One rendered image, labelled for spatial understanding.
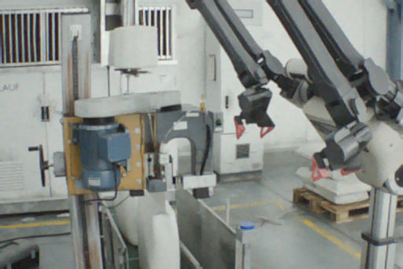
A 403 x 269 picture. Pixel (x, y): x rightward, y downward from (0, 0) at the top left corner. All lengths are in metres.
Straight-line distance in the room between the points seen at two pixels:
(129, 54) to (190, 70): 4.49
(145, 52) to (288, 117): 5.18
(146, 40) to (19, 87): 3.00
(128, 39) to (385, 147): 0.95
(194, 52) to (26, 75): 2.44
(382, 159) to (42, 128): 3.68
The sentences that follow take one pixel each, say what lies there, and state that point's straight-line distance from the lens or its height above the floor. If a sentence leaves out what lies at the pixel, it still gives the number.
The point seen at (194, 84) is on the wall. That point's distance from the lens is 6.28.
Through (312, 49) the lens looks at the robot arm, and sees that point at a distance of 1.14.
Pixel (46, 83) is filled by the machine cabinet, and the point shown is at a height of 1.30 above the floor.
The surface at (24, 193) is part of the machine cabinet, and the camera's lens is 4.87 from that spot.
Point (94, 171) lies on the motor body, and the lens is 1.81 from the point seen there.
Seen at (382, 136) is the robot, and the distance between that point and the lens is 1.49.
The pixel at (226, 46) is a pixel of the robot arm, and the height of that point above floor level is 1.61.
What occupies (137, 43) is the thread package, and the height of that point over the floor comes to 1.62.
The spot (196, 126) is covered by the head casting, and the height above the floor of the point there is 1.28.
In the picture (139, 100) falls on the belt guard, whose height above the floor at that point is 1.41.
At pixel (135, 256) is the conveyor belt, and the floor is 0.38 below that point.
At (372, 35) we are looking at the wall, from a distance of 7.59.
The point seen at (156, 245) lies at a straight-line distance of 2.42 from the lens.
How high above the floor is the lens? 1.61
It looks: 10 degrees down
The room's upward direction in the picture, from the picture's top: straight up
